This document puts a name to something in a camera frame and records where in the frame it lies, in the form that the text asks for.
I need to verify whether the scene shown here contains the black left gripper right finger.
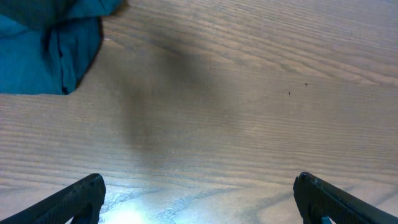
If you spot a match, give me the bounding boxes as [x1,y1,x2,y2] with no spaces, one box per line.
[293,172,397,224]

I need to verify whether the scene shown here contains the folded navy blue shirt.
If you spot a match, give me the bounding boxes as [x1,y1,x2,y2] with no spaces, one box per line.
[1,0,122,95]

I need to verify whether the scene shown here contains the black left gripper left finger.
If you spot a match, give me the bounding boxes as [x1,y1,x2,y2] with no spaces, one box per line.
[1,174,106,224]

